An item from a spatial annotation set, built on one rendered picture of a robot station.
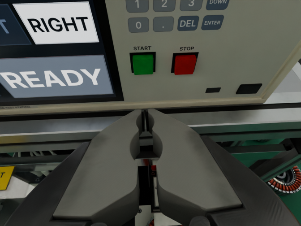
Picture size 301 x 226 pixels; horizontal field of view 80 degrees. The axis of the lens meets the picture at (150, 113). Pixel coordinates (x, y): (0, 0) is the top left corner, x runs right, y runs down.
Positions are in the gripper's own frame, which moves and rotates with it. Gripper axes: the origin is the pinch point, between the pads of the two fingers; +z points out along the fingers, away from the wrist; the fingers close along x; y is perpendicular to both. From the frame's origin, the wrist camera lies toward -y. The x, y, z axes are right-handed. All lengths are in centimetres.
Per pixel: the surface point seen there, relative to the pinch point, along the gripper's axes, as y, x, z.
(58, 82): -0.4, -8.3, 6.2
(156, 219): 29.3, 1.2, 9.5
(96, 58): -2.8, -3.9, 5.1
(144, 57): -2.8, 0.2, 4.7
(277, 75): -0.1, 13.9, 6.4
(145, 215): 37.3, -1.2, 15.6
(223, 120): 4.9, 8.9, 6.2
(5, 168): 10.5, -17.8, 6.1
